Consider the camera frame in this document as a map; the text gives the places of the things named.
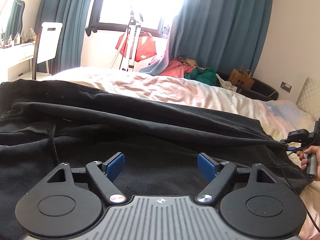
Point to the white tripod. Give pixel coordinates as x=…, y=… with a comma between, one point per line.
x=132, y=42

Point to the person's right hand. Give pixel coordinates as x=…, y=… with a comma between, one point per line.
x=317, y=162

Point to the window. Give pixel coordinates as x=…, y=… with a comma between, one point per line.
x=140, y=2

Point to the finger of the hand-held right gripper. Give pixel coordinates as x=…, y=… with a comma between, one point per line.
x=290, y=147

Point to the black pants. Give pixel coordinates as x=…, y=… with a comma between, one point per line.
x=150, y=130

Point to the cream quilted pillow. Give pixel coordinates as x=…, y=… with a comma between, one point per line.
x=308, y=97

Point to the white folding chair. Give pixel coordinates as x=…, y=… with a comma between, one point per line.
x=48, y=42

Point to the white vanity desk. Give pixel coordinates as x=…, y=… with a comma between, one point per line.
x=17, y=57

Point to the beige garment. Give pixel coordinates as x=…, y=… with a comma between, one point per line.
x=190, y=62

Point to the wall socket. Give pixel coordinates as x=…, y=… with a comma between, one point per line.
x=286, y=87

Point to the pastel bed duvet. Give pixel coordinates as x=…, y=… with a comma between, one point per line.
x=175, y=90

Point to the group of cosmetic bottles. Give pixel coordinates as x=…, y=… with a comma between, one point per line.
x=26, y=36

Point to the green garment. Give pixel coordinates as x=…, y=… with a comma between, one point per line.
x=205, y=76

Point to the white garment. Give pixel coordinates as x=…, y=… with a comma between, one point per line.
x=228, y=85

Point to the teal curtain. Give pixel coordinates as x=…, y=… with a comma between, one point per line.
x=225, y=25
x=65, y=10

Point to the pastel blue pink blanket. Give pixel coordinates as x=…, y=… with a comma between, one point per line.
x=157, y=65

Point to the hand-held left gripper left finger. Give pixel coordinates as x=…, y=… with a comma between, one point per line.
x=115, y=166

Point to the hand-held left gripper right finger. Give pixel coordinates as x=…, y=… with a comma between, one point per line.
x=206, y=167

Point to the wavy vanity mirror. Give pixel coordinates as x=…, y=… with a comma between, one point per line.
x=13, y=17

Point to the brown paper bag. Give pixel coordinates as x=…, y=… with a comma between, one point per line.
x=241, y=80

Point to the black armchair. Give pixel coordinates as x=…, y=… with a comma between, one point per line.
x=260, y=91

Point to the red shirt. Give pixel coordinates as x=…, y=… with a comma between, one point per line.
x=146, y=46

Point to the pink garment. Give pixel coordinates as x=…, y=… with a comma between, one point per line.
x=175, y=68

